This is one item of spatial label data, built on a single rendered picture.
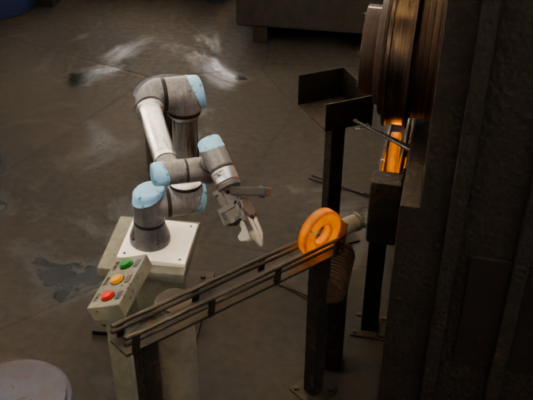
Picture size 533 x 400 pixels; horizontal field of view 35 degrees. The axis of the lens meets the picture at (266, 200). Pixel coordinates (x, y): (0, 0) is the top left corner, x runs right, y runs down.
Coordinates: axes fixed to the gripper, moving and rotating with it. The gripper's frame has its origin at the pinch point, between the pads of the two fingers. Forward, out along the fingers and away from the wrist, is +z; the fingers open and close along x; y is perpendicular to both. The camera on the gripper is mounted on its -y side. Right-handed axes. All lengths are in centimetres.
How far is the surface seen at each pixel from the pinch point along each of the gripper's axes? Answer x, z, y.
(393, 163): -49, -12, -34
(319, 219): -11.6, 0.2, -15.0
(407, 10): -14, -42, -65
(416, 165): -29, -3, -45
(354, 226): -28.9, 4.1, -18.7
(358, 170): -172, -43, 9
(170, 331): 27.7, 15.1, 22.9
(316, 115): -91, -53, -7
